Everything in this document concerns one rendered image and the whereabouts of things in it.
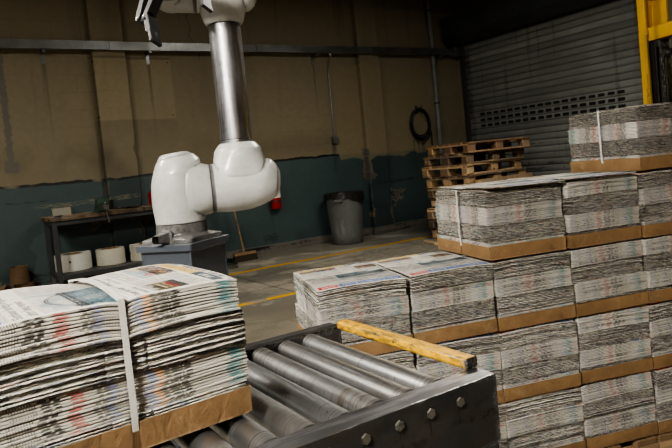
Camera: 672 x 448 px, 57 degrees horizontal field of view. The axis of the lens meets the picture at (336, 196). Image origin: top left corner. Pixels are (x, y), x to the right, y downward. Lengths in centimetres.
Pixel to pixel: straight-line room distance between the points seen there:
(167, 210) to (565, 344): 135
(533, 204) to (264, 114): 727
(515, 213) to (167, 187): 109
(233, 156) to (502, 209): 87
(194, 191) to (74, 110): 645
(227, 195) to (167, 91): 675
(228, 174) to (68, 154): 639
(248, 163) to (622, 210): 126
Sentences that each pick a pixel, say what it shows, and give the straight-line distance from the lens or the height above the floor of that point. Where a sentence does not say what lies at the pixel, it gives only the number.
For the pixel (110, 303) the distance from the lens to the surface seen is 95.
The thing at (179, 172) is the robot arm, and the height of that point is 121.
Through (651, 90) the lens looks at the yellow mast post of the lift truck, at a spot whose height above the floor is 138.
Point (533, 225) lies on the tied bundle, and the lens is 212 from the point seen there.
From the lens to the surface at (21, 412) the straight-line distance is 96.
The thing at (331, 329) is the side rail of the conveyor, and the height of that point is 80.
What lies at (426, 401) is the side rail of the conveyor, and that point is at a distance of 107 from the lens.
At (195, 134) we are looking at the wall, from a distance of 868.
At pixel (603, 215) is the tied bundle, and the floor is 93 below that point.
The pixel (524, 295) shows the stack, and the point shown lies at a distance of 213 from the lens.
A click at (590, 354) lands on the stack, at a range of 231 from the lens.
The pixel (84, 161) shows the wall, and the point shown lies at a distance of 828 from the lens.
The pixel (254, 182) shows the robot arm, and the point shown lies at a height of 116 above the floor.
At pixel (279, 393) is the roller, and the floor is 79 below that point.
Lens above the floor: 119
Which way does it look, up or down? 3 degrees down
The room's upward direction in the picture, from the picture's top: 6 degrees counter-clockwise
